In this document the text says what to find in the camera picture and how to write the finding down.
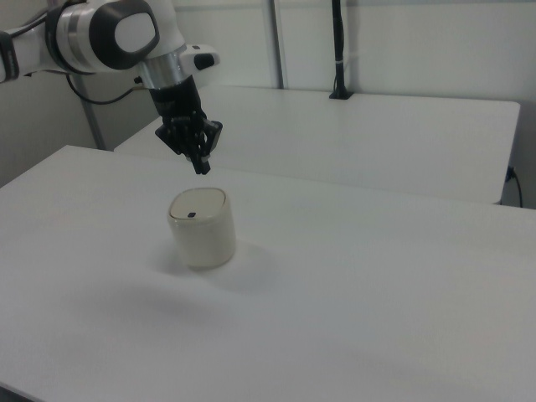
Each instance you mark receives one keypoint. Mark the cream plastic trash bin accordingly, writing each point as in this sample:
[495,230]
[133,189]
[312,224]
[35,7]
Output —
[205,247]

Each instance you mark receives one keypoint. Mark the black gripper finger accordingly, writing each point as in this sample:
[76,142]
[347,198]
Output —
[212,134]
[178,136]

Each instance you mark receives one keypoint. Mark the cream trash bin lid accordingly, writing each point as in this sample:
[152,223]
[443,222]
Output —
[199,203]

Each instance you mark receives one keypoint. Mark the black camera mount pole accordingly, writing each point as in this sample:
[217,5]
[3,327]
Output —
[339,33]

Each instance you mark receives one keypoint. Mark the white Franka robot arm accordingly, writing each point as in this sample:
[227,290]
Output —
[84,37]

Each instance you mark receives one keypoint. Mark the grey partition frame post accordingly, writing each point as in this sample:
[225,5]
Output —
[285,42]

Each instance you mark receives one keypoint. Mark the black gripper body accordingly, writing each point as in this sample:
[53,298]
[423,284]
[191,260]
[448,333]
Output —
[180,102]

